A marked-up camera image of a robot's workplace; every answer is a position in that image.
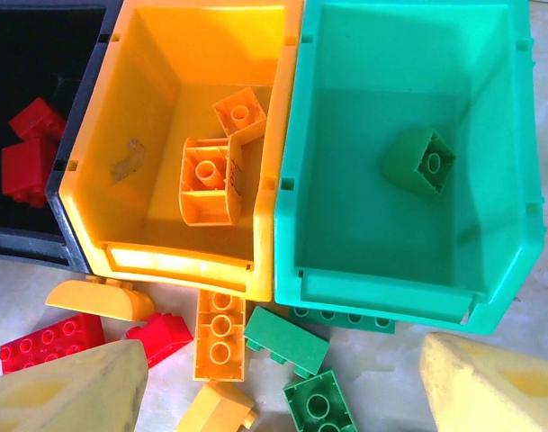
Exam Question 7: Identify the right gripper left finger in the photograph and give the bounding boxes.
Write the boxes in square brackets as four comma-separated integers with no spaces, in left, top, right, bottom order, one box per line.
[0,339,149,432]

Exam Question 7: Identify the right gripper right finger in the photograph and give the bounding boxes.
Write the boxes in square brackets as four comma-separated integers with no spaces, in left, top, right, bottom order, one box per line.
[418,331,548,432]

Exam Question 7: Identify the red lego brick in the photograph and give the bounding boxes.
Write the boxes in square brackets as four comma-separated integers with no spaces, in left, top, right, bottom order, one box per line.
[1,137,61,209]
[0,313,106,375]
[8,96,68,141]
[124,311,194,370]

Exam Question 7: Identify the yellow printed lego brick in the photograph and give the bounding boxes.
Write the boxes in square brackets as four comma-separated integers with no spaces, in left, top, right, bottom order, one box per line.
[178,134,247,227]

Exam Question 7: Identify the long green lego brick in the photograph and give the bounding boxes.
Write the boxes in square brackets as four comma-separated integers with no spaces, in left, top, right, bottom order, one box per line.
[290,305,397,335]

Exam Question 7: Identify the green plastic bin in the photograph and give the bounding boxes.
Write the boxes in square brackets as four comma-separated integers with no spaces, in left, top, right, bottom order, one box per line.
[273,0,548,337]

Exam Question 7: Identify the yellow plastic bin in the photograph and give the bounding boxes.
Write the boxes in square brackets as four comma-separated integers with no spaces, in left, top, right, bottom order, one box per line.
[57,0,307,303]

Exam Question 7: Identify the black plastic bin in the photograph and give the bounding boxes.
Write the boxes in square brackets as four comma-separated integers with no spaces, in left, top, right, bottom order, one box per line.
[0,0,124,276]

